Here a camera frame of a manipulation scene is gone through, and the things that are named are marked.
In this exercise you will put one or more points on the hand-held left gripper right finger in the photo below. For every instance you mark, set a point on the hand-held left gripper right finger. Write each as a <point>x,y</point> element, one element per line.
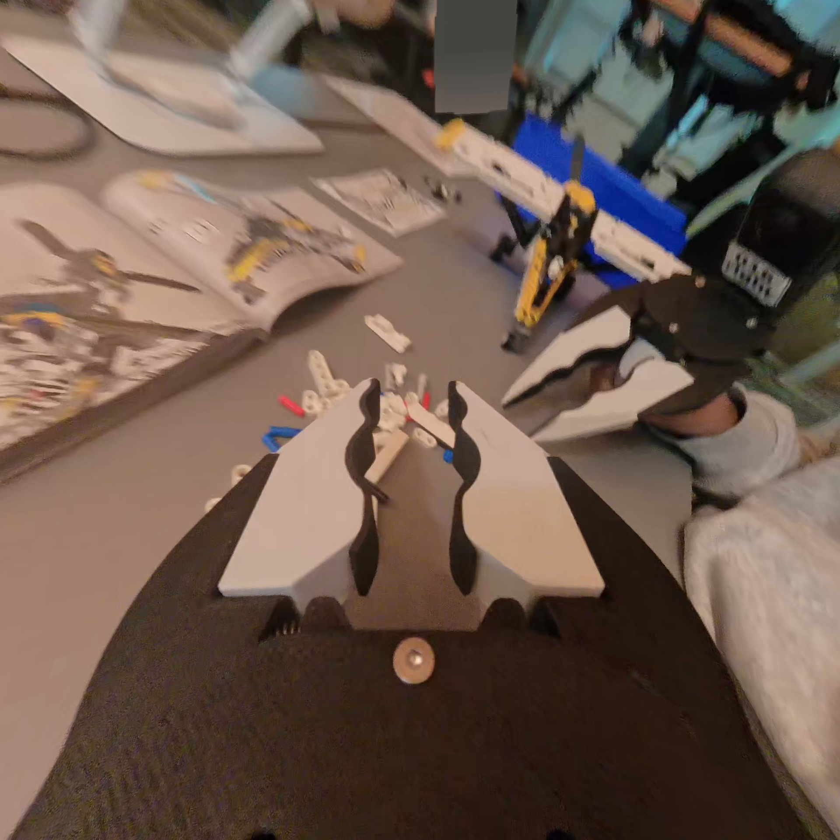
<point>525,525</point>

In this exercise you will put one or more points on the pile of lego pieces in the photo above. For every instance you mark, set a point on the pile of lego pieces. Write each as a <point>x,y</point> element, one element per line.
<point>387,331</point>

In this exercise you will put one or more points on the small black lego subassembly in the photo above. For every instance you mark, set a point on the small black lego subassembly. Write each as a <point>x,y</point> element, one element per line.
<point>443,190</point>

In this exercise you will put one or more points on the person's right hand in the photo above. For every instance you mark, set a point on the person's right hand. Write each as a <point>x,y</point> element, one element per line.
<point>702,417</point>

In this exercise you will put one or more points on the lego instruction booklet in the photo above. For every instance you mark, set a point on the lego instruction booklet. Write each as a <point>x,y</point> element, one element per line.
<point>131,295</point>

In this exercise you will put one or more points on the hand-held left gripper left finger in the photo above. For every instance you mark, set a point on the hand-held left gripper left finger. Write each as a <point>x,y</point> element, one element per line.
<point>295,525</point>

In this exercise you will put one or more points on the zebra pattern sticker sheet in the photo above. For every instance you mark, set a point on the zebra pattern sticker sheet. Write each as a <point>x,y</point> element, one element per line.
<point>380,200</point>

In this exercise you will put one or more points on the person's grey clothing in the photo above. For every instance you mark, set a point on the person's grey clothing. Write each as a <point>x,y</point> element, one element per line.
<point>774,623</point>

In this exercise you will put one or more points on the standing desk with wooden top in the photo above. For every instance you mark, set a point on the standing desk with wooden top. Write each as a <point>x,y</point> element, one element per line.
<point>741,29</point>

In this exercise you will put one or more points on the blue plastic bin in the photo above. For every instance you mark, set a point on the blue plastic bin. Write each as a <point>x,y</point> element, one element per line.
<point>630,190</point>

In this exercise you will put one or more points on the white printed paper sheet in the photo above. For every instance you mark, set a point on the white printed paper sheet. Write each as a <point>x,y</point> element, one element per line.
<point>394,118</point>

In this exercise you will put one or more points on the zebra striped lego plane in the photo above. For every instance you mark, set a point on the zebra striped lego plane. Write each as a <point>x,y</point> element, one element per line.
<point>551,262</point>

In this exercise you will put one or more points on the person's right forearm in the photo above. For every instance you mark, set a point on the person's right forearm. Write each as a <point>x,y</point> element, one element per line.
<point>754,446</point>

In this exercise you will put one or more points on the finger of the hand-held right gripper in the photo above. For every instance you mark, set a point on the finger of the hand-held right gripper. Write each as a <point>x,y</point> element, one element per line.
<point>643,394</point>
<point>590,334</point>

